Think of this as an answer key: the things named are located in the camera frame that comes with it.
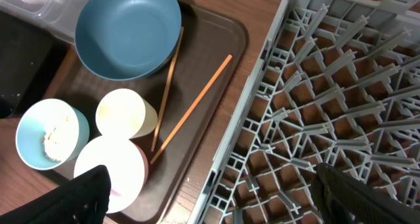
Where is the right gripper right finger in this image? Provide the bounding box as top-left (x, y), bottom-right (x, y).
top-left (310, 163), bottom-right (419, 224)

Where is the leftover rice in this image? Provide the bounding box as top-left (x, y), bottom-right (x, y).
top-left (43, 116), bottom-right (77, 162)

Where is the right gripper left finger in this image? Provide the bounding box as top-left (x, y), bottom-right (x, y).
top-left (1, 165), bottom-right (111, 224)

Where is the brown serving tray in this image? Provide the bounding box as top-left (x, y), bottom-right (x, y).
top-left (45, 3), bottom-right (247, 223)

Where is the clear plastic waste bin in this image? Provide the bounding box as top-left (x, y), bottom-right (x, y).
top-left (1, 0), bottom-right (88, 44)

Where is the black waste tray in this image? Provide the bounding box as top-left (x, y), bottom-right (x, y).
top-left (1, 12), bottom-right (68, 119)

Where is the white pink bowl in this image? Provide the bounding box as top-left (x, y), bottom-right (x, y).
top-left (73, 135), bottom-right (148, 213)

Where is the grey dishwasher rack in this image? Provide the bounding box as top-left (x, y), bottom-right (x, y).
top-left (189, 0), bottom-right (419, 223)

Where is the left wooden chopstick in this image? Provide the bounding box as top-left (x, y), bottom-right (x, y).
top-left (151, 27), bottom-right (184, 152)

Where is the light blue bowl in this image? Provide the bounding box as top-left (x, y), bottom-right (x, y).
top-left (16, 99), bottom-right (90, 170)

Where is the dark blue plate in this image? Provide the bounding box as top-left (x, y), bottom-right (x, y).
top-left (74, 0), bottom-right (182, 81)

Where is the white cream cup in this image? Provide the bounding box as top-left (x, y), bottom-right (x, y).
top-left (95, 88), bottom-right (158, 139)

